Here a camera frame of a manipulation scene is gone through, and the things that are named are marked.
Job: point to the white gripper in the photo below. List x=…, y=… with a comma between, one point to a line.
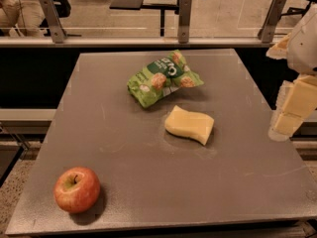
x=305, y=52

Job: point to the yellow sponge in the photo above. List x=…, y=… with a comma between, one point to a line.
x=193, y=125

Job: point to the green snack bag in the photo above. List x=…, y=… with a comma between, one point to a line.
x=161, y=78

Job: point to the red apple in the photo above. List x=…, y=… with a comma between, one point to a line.
x=76, y=190

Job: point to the seated person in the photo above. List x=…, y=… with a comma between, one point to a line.
x=27, y=15

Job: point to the right metal bracket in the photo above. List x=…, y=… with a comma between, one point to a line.
x=266, y=33

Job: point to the metal bracket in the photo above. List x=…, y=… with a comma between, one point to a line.
x=266, y=33
x=184, y=21
x=57, y=32

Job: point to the middle metal bracket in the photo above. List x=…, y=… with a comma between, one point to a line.
x=184, y=21

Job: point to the left metal bracket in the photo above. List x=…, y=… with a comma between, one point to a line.
x=57, y=32

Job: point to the glass barrier rail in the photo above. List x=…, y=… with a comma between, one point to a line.
x=155, y=43

